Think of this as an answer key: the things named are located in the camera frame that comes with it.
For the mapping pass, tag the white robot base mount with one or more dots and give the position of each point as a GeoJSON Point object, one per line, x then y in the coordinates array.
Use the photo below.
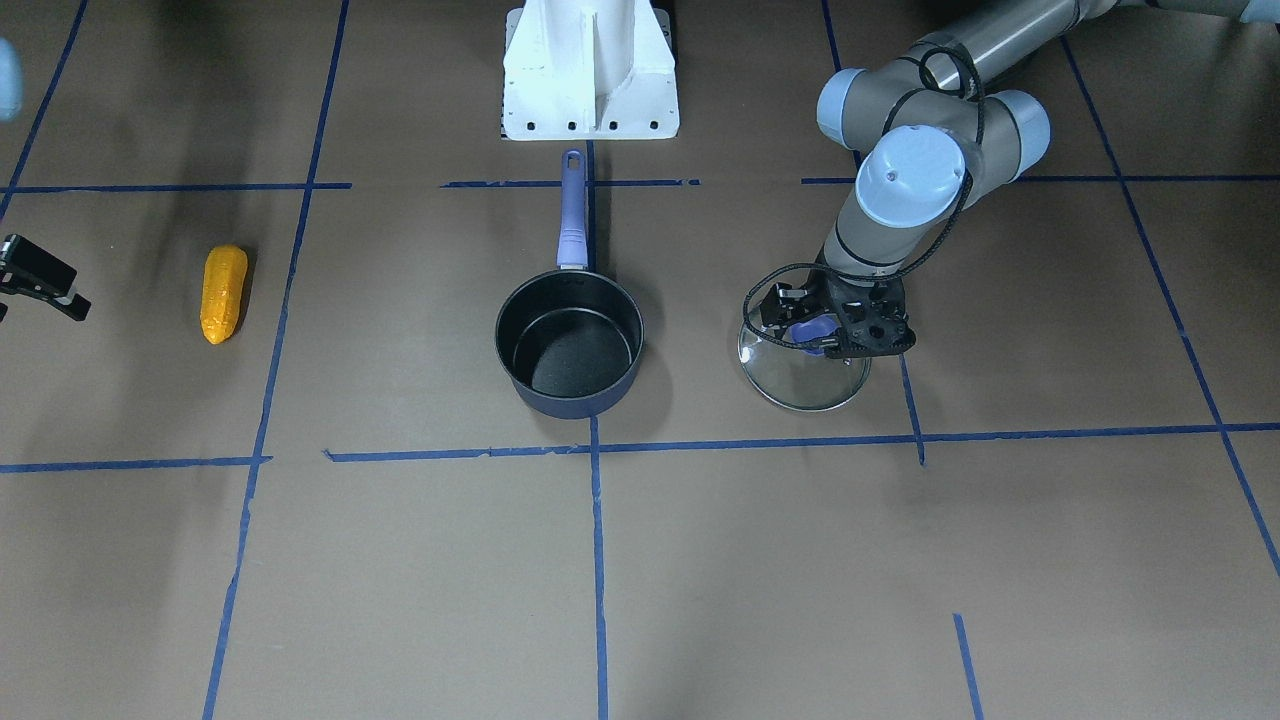
{"type": "Point", "coordinates": [590, 70]}

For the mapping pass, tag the grey robot arm carrying corn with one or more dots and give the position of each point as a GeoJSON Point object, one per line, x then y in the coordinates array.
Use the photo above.
{"type": "Point", "coordinates": [11, 87]}

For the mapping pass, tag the dark blue saucepan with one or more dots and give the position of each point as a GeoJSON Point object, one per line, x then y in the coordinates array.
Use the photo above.
{"type": "Point", "coordinates": [570, 340]}

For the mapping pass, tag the glass lid with blue knob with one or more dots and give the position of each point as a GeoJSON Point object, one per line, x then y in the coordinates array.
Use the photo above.
{"type": "Point", "coordinates": [808, 382]}

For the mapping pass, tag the yellow toy corn cob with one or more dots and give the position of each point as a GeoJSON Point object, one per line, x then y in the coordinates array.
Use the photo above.
{"type": "Point", "coordinates": [225, 271]}

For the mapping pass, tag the grey robot arm lifting lid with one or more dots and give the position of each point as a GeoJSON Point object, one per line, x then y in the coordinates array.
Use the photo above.
{"type": "Point", "coordinates": [933, 140]}

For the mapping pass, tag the black gripper holding corn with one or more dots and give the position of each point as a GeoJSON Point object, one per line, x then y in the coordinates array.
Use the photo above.
{"type": "Point", "coordinates": [38, 274]}

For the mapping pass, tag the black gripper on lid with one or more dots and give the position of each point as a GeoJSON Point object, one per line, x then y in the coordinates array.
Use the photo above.
{"type": "Point", "coordinates": [783, 303]}

